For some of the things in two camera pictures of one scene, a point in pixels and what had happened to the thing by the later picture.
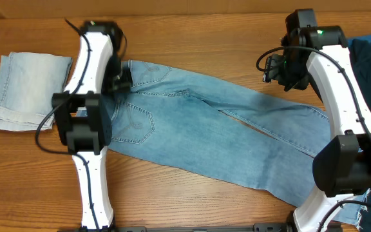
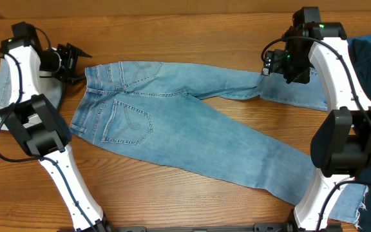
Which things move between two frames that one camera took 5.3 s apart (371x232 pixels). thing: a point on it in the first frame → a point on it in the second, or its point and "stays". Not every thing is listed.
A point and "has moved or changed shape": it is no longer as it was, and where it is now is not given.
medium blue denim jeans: [266, 148] has moved or changed shape
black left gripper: [123, 81] → [68, 60]
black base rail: [257, 227] stays
